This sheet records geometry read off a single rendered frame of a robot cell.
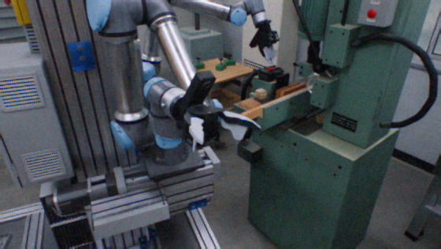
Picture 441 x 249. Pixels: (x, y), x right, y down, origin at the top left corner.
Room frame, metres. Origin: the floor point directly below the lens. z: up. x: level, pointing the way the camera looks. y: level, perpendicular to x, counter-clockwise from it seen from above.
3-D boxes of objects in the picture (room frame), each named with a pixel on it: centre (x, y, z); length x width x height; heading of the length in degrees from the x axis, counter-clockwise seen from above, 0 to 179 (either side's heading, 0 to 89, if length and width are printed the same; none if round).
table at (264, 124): (1.53, -0.33, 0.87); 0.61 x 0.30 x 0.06; 130
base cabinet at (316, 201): (1.40, -0.54, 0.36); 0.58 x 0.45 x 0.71; 40
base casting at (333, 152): (1.40, -0.54, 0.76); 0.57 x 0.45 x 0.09; 40
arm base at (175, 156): (1.05, 0.20, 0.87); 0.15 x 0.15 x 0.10
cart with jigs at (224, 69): (2.99, 0.05, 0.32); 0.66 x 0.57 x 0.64; 129
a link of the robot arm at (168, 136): (0.77, 0.14, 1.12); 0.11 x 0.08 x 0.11; 127
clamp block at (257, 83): (1.59, -0.28, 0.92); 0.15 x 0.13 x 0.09; 130
